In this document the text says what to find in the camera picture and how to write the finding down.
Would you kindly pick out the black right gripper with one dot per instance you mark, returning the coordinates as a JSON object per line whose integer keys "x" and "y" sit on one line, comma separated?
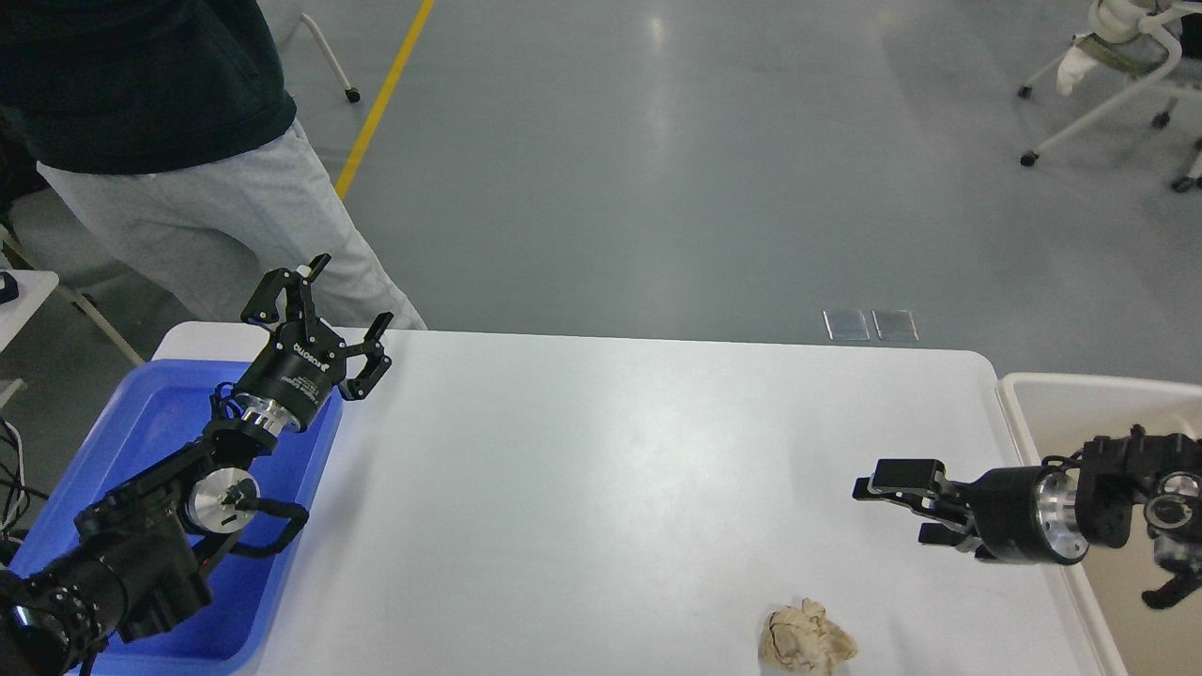
{"x": 1022, "y": 515}

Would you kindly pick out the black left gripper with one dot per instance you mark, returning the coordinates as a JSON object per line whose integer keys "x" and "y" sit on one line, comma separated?
{"x": 292, "y": 377}

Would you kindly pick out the beige paper ball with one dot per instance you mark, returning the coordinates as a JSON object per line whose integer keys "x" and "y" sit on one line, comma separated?
{"x": 801, "y": 638}

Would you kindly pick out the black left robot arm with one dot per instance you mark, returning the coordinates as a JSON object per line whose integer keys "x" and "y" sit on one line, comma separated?
{"x": 148, "y": 546}

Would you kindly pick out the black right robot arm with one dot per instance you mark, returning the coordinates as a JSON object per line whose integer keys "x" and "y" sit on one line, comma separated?
{"x": 1158, "y": 473}

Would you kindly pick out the white plastic bin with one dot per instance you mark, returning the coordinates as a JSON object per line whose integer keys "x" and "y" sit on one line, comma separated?
{"x": 1052, "y": 415}

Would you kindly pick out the blue plastic bin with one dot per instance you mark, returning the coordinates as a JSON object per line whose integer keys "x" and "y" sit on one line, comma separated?
{"x": 155, "y": 410}

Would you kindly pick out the right metal floor plate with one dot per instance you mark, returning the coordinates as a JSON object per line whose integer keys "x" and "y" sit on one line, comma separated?
{"x": 895, "y": 326}

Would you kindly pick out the metal floor plate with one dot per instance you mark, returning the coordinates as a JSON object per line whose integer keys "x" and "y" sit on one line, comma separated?
{"x": 895, "y": 326}
{"x": 846, "y": 325}

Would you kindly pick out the left metal floor plate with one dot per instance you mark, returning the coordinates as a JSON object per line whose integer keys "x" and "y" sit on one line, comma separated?
{"x": 846, "y": 325}

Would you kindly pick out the white chair leg with caster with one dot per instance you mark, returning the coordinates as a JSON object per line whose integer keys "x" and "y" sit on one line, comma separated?
{"x": 351, "y": 93}

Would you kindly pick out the person in dark hoodie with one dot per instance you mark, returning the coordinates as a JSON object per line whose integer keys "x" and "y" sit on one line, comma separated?
{"x": 167, "y": 129}

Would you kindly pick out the white side table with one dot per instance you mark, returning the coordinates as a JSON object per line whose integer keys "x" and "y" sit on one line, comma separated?
{"x": 25, "y": 291}

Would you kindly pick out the white office chair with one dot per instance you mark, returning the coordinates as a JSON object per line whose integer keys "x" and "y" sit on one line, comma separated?
{"x": 1153, "y": 45}

